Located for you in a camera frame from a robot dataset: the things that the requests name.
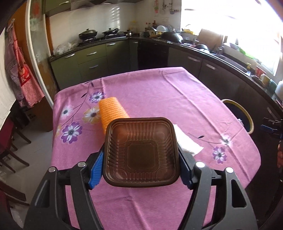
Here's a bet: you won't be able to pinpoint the brown plastic tray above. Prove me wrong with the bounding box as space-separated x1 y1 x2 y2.
103 117 180 188

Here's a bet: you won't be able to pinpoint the orange foam fruit net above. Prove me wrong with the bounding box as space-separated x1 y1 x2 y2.
99 97 129 134

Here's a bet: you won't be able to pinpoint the steel kitchen sink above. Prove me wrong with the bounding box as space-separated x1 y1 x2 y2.
213 54 248 73

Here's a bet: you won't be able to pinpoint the person right hand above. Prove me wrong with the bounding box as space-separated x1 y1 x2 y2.
277 140 283 168

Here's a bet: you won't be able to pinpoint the white paper sheet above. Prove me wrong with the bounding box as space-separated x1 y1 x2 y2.
173 124 203 156

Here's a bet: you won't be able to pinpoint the blue bin with yellow rim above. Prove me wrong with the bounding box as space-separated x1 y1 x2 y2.
221 99 254 134

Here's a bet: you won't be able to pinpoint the black stone countertop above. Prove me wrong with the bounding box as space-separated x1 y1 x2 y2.
49 36 282 116

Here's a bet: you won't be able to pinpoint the white jug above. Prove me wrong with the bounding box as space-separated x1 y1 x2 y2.
274 80 283 102

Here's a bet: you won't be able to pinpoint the teal mug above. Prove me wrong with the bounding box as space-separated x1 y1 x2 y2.
267 79 277 94

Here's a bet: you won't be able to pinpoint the pink floral tablecloth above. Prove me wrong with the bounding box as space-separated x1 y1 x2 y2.
50 66 262 230

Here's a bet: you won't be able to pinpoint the yellow white mug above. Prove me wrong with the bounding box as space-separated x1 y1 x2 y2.
260 74 270 87

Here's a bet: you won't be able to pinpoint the red mug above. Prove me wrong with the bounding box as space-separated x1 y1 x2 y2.
255 66 266 78

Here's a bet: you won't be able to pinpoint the dark red chair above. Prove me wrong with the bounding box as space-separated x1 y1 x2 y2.
1 117 32 173

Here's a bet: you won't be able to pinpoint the wooden cutting board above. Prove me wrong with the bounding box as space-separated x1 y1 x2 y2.
197 29 224 51

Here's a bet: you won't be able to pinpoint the green lower cabinets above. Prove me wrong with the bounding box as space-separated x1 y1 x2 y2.
50 38 139 90

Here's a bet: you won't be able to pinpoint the white curtain cloth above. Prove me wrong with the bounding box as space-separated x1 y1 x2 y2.
0 30 16 127

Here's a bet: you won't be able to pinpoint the red checked apron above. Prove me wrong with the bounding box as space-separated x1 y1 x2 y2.
4 22 44 108

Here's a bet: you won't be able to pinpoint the plastic bag on counter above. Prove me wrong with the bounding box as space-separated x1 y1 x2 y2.
53 41 78 56

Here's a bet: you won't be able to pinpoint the black wok with lid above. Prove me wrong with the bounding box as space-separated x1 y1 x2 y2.
78 28 97 40

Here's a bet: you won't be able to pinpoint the large black wok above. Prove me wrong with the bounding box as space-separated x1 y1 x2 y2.
160 32 183 44

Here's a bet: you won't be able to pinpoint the small black pan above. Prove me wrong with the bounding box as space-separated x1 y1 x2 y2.
102 28 119 37

